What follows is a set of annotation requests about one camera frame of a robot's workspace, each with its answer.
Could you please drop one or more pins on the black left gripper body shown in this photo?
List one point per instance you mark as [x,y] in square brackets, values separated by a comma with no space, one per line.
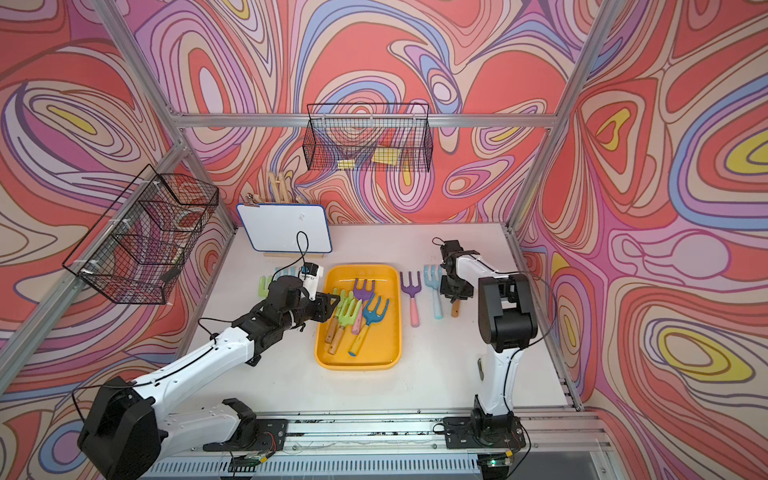
[304,311]

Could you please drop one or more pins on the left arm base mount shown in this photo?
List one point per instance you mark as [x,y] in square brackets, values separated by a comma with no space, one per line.
[251,433]

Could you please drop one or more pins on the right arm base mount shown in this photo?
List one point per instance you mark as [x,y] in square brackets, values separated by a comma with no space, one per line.
[484,432]

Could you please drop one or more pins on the wooden whiteboard stand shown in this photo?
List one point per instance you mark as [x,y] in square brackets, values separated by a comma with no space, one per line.
[293,255]

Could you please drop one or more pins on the light blue fork rake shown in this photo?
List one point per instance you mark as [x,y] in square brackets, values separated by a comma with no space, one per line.
[288,271]

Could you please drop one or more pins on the purple rake pink handle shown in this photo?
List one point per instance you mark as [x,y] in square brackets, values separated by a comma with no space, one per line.
[411,289]
[362,293]

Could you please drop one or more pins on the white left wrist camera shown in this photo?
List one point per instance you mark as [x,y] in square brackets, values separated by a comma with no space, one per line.
[311,274]

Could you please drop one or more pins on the yellow plastic storage tray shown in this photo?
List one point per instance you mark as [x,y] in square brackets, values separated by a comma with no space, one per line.
[382,348]

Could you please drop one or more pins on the light blue hand rake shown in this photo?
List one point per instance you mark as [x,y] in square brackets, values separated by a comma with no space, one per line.
[432,275]

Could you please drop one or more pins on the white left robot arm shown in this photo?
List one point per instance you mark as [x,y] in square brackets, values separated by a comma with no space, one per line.
[132,424]

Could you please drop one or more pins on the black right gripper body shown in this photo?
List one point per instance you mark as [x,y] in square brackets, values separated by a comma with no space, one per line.
[456,287]

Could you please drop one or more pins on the black wire basket back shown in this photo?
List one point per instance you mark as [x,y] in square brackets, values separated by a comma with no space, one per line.
[368,136]

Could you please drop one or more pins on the green fork wooden handle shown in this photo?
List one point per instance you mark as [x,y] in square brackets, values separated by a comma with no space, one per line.
[347,317]

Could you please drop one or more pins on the blue framed whiteboard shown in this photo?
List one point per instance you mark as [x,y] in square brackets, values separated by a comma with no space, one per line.
[282,228]

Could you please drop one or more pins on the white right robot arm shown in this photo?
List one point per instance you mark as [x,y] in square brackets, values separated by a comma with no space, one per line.
[506,318]

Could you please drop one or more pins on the black wire basket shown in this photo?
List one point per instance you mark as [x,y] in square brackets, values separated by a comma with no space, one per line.
[368,136]
[140,253]

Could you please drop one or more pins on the green circuit board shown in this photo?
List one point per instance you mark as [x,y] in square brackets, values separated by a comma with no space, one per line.
[245,463]

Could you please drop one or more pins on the black wire basket left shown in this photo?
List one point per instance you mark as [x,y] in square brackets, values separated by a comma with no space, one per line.
[140,253]

